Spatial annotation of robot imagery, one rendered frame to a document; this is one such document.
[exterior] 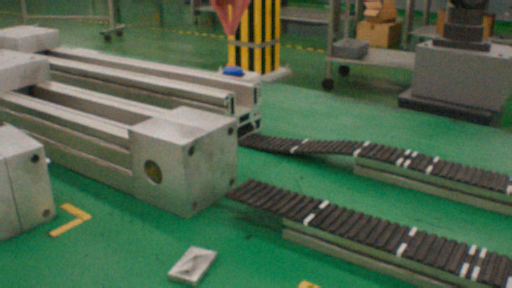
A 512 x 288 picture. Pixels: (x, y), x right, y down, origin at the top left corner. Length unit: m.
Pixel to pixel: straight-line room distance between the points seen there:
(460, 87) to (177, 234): 0.69
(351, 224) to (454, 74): 0.60
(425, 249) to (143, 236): 0.30
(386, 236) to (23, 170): 0.39
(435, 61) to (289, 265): 0.66
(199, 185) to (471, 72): 0.64
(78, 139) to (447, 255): 0.48
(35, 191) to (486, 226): 0.52
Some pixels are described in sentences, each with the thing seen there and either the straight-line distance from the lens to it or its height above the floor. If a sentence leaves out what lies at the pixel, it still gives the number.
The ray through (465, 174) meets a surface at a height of 0.81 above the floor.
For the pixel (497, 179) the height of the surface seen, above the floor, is 0.81.
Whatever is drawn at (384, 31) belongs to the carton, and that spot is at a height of 0.18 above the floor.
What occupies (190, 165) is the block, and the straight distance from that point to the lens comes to 0.54.
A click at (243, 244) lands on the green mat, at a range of 0.52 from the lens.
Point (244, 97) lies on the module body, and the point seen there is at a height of 0.84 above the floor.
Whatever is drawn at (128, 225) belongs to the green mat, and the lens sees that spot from 0.57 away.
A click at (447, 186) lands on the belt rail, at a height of 0.79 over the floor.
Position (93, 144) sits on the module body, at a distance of 0.65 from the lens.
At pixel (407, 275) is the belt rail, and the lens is 0.48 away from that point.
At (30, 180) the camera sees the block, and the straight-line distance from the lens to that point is 0.57.
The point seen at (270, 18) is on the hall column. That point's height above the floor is 0.50.
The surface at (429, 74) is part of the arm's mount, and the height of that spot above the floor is 0.83.
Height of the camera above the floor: 1.08
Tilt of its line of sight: 23 degrees down
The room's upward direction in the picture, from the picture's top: straight up
